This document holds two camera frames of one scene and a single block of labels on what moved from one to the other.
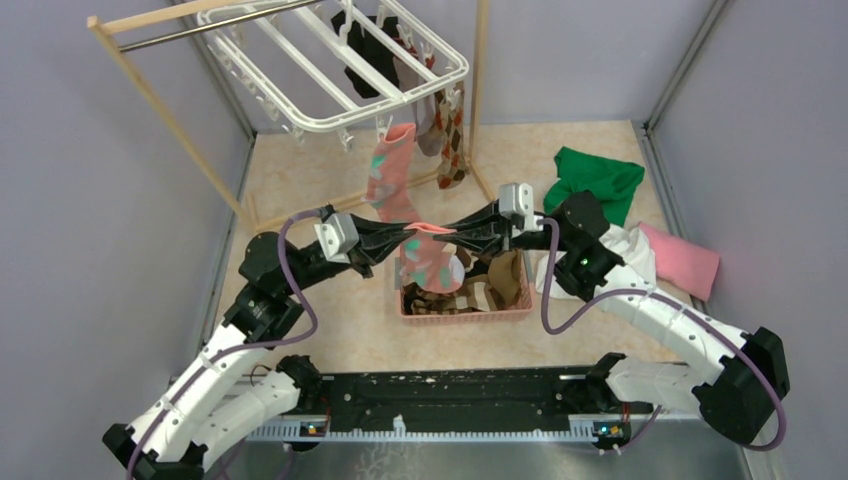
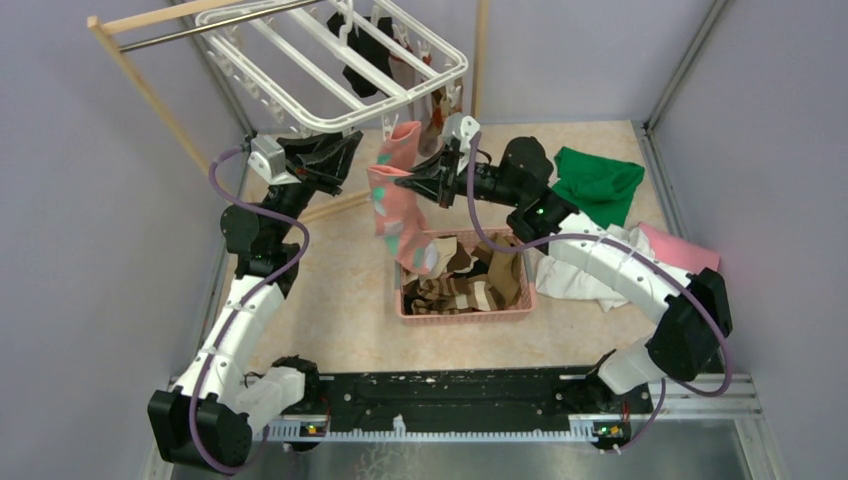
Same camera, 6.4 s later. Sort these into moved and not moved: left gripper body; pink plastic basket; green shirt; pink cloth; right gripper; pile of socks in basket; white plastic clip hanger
Moved: left gripper body; right gripper
Not moved: green shirt; pink cloth; pile of socks in basket; pink plastic basket; white plastic clip hanger
